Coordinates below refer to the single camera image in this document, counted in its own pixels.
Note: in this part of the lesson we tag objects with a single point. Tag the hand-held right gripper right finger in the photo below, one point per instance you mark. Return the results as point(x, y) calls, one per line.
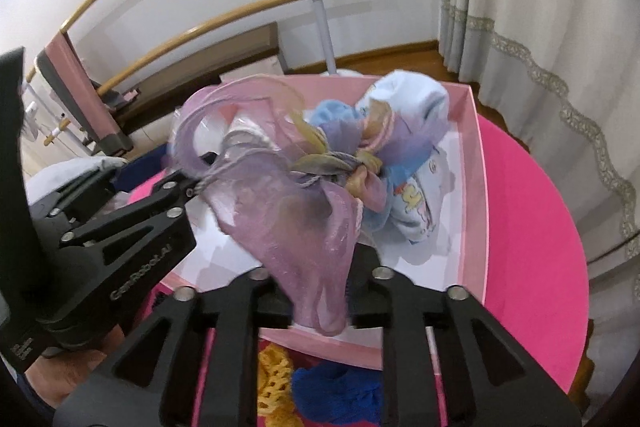
point(395, 307)

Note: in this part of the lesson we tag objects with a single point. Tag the yellow crochet scrunchie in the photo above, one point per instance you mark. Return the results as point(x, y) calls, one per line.
point(274, 382)

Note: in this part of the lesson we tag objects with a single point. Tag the pink cardboard box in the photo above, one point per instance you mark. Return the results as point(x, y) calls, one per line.
point(472, 207)

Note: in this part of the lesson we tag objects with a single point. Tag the light blue printed sock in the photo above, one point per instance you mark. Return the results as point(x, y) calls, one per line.
point(415, 97)
point(415, 212)

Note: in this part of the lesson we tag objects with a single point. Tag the person's left hand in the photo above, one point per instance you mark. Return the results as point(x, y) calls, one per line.
point(70, 372)

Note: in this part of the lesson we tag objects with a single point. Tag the lilac organza scrunchie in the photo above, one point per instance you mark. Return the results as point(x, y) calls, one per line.
point(405, 137)

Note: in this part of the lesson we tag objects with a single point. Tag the white padded quilt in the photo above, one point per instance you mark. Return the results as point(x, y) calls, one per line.
point(75, 169)

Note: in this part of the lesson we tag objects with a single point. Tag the blue crochet scrunchie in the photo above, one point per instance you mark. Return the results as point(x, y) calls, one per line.
point(335, 394)

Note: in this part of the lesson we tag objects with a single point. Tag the pink and grey mat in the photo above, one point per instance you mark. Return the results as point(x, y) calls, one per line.
point(85, 97)

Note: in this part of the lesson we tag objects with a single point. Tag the plain light blue sock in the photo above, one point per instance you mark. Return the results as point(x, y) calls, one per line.
point(332, 117)

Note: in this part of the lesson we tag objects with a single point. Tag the pink organza scrunchie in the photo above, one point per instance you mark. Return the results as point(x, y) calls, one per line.
point(280, 227)

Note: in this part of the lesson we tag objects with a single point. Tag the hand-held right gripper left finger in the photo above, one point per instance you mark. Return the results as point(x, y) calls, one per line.
point(240, 307)

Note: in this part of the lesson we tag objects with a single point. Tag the cream lace-trimmed curtain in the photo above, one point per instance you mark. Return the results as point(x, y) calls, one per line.
point(550, 7)

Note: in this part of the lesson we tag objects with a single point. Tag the dark wood cabinet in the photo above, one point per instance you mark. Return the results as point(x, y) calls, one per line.
point(210, 57)

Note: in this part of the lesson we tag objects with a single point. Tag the multicolour ribbon scrunchie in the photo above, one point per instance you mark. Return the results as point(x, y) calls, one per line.
point(370, 187)

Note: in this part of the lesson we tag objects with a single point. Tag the pink fleece tablecloth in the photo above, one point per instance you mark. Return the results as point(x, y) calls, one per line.
point(530, 257)

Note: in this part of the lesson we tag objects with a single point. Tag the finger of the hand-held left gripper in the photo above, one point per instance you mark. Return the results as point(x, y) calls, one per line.
point(125, 224)
point(90, 194)

